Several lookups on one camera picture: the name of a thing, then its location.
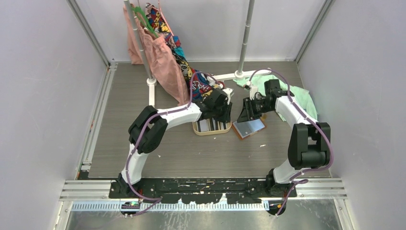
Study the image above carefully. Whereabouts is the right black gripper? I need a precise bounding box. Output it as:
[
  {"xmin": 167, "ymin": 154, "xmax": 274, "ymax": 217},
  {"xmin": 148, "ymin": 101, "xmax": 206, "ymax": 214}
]
[{"xmin": 237, "ymin": 97, "xmax": 273, "ymax": 123}]

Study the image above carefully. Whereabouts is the brown leather card holder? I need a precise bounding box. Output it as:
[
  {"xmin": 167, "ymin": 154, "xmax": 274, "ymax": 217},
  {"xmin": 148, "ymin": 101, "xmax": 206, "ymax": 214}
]
[{"xmin": 232, "ymin": 119, "xmax": 266, "ymax": 140}]

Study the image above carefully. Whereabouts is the beige oval card tray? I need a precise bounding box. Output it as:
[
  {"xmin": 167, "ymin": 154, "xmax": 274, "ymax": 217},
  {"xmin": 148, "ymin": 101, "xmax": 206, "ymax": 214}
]
[{"xmin": 192, "ymin": 118, "xmax": 232, "ymax": 136}]

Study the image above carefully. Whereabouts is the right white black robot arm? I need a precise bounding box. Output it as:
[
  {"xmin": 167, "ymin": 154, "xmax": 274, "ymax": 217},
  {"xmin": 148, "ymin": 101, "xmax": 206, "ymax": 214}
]
[{"xmin": 237, "ymin": 79, "xmax": 333, "ymax": 197}]

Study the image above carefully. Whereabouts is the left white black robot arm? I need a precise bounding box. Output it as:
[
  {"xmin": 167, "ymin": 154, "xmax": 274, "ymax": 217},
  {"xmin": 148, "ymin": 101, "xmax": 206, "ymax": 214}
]
[{"xmin": 119, "ymin": 88, "xmax": 234, "ymax": 198}]

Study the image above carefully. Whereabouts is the colourful comic print garment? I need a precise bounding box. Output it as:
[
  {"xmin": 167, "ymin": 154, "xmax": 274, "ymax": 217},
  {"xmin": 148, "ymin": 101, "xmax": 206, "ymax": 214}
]
[{"xmin": 146, "ymin": 3, "xmax": 225, "ymax": 99}]

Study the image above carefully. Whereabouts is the right white rack stand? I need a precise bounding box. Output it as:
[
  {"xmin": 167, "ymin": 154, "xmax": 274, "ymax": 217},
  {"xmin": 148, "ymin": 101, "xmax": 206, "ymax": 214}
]
[{"xmin": 213, "ymin": 0, "xmax": 271, "ymax": 81}]

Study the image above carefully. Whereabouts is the white rack stand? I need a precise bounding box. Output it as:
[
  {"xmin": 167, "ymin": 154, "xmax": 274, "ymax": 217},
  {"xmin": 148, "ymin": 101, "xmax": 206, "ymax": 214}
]
[
  {"xmin": 124, "ymin": 0, "xmax": 157, "ymax": 107},
  {"xmin": 213, "ymin": 0, "xmax": 271, "ymax": 81}
]

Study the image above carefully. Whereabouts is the mint green garment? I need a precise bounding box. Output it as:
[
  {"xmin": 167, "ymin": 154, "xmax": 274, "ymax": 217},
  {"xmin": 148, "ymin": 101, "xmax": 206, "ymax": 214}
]
[{"xmin": 251, "ymin": 75, "xmax": 318, "ymax": 120}]

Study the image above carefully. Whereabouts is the pink hanging garment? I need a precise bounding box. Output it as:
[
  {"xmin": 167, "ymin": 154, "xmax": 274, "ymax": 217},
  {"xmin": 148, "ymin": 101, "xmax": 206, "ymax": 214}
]
[{"xmin": 123, "ymin": 6, "xmax": 189, "ymax": 105}]

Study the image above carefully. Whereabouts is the left white rack stand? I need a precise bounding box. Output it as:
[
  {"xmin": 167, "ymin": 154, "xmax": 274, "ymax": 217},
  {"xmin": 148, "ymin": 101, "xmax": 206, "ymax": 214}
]
[{"xmin": 124, "ymin": 0, "xmax": 157, "ymax": 107}]

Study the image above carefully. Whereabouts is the green clothes hanger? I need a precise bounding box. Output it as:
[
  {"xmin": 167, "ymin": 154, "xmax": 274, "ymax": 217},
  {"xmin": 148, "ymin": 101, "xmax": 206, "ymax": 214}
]
[{"xmin": 132, "ymin": 7, "xmax": 159, "ymax": 38}]

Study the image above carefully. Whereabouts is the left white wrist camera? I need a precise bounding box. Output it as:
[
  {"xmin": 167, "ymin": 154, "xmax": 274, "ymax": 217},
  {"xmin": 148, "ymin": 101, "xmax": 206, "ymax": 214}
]
[{"xmin": 222, "ymin": 88, "xmax": 234, "ymax": 104}]

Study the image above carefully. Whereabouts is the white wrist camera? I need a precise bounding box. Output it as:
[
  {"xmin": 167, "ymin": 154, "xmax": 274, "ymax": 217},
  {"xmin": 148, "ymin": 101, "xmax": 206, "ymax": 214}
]
[
  {"xmin": 222, "ymin": 88, "xmax": 234, "ymax": 104},
  {"xmin": 244, "ymin": 81, "xmax": 258, "ymax": 100}
]

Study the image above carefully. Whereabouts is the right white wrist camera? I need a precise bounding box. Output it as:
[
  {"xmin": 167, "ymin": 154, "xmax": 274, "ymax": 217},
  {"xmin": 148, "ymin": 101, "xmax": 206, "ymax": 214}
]
[{"xmin": 244, "ymin": 81, "xmax": 258, "ymax": 100}]

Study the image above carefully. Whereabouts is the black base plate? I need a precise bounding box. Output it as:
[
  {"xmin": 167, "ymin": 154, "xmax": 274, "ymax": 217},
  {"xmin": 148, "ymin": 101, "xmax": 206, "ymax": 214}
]
[{"xmin": 108, "ymin": 177, "xmax": 297, "ymax": 214}]

